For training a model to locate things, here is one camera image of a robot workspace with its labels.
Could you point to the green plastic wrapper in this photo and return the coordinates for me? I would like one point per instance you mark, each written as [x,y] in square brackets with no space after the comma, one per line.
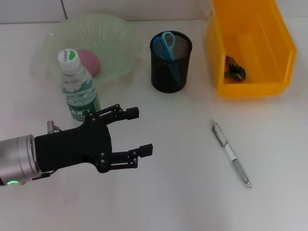
[235,71]

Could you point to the blue teal scissors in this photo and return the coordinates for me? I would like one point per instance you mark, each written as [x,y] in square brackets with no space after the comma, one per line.
[168,50]

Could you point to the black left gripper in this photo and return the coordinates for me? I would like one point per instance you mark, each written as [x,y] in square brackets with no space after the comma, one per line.
[72,149]

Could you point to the translucent green fruit plate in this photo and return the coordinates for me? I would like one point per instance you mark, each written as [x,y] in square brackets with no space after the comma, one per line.
[115,43]

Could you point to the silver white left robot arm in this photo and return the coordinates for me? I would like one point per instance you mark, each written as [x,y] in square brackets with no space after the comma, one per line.
[14,158]

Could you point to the yellow plastic bin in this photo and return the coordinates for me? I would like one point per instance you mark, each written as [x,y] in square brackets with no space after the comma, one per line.
[260,36]

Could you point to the silver white pen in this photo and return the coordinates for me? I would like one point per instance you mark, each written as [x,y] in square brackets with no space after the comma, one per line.
[237,163]

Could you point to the black mesh pen holder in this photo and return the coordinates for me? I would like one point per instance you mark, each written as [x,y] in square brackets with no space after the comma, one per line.
[163,79]

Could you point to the pink peach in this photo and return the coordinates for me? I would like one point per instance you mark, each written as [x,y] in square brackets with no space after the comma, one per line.
[92,62]

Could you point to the clear green-label water bottle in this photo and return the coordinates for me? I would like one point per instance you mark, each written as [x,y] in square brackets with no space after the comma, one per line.
[77,91]

